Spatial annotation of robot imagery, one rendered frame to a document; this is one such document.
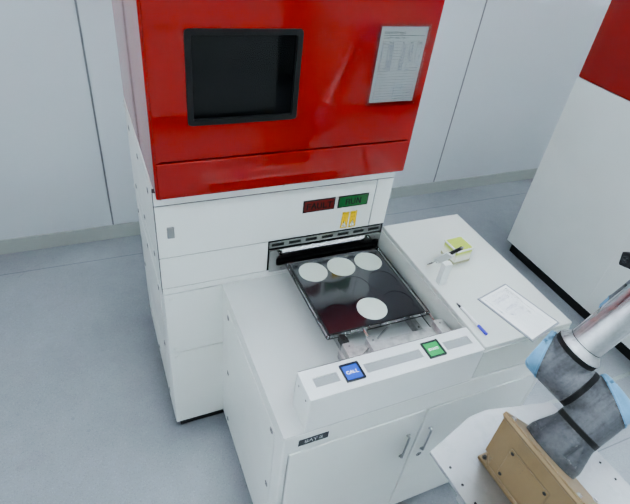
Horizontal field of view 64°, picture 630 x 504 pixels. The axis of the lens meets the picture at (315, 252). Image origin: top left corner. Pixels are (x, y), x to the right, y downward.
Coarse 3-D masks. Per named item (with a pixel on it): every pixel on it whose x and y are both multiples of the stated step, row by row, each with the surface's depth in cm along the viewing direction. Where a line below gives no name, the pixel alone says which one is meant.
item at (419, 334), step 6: (420, 330) 160; (426, 330) 160; (432, 330) 160; (396, 336) 157; (402, 336) 157; (408, 336) 157; (414, 336) 157; (420, 336) 158; (426, 336) 158; (384, 342) 154; (390, 342) 154; (396, 342) 155; (402, 342) 155; (360, 348) 151; (366, 348) 151; (384, 348) 152; (342, 354) 148; (360, 354) 149
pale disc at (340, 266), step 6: (336, 258) 181; (342, 258) 181; (330, 264) 178; (336, 264) 178; (342, 264) 178; (348, 264) 179; (330, 270) 175; (336, 270) 175; (342, 270) 176; (348, 270) 176; (354, 270) 177
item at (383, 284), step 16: (336, 256) 182; (352, 256) 183; (368, 272) 176; (384, 272) 178; (304, 288) 166; (320, 288) 167; (336, 288) 168; (352, 288) 169; (368, 288) 170; (384, 288) 171; (400, 288) 172; (320, 304) 161; (336, 304) 162; (352, 304) 163; (400, 304) 165; (416, 304) 166; (336, 320) 157; (352, 320) 157; (368, 320) 158; (384, 320) 159
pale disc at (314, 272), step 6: (306, 264) 176; (312, 264) 177; (318, 264) 177; (300, 270) 173; (306, 270) 174; (312, 270) 174; (318, 270) 174; (324, 270) 175; (306, 276) 171; (312, 276) 172; (318, 276) 172; (324, 276) 172
